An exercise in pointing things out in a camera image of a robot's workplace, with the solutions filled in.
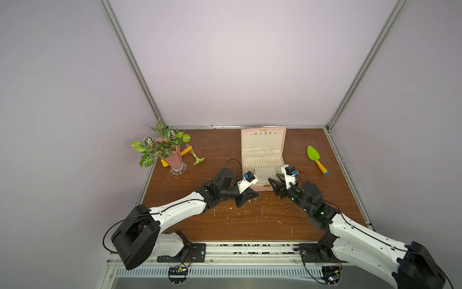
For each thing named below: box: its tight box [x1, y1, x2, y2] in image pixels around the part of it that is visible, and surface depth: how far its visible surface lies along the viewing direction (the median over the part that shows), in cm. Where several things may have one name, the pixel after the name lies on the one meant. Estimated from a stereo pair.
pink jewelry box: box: [240, 126, 287, 193], surface depth 95 cm
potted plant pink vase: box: [130, 118, 192, 176], surface depth 80 cm
